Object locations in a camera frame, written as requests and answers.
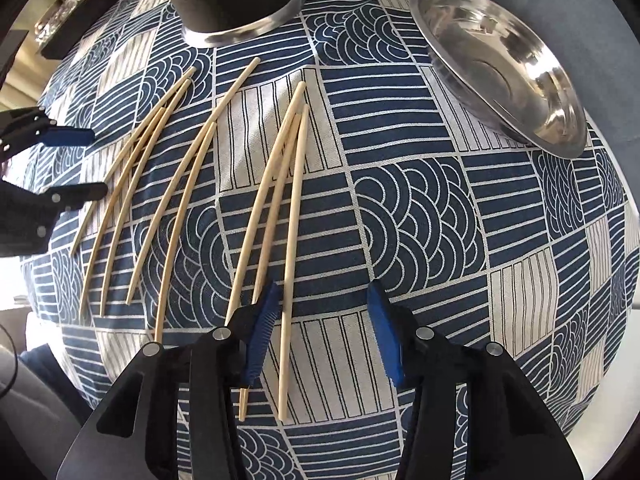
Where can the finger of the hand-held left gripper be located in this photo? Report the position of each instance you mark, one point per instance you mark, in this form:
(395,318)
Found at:
(70,136)
(80,192)

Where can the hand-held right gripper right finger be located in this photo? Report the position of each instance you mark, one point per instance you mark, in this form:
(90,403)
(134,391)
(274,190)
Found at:
(387,332)

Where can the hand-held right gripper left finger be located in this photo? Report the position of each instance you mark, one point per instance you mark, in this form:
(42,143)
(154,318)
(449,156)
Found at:
(260,332)

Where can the group of bamboo chopsticks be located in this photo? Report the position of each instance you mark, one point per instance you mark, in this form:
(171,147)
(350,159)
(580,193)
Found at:
(263,180)

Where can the crumpled foil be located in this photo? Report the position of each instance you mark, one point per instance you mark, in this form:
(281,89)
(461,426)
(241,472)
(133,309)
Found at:
(57,17)

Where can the blue patterned tablecloth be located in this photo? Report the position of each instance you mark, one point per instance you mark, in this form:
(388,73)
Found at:
(415,210)

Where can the stainless steel bowl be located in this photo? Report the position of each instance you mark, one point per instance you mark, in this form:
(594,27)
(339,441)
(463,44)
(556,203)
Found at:
(500,60)

